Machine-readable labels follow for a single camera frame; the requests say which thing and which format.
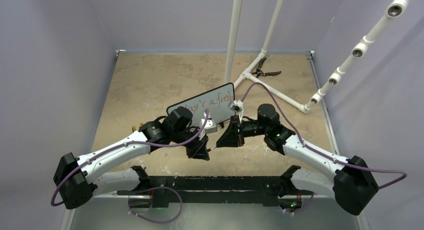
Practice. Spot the black-framed small whiteboard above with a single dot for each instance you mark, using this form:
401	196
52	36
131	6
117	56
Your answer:
216	101

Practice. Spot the yellow-handled pliers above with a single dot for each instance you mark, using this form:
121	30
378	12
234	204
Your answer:
136	128

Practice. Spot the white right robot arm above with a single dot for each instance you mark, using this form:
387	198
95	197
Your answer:
346	180

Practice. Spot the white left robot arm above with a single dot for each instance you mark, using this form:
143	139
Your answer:
75	177

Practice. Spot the aluminium frame rail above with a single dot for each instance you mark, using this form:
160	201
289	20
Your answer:
107	211

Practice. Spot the white pipe with camera sockets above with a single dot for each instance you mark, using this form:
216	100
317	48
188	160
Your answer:
395	9

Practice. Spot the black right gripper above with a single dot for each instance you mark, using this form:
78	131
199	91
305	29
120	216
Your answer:
230	138

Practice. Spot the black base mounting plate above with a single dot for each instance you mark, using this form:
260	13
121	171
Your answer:
269	191

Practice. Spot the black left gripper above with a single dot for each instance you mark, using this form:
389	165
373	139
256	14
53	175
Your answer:
199	149

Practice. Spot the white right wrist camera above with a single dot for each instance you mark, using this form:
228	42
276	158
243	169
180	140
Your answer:
237	106

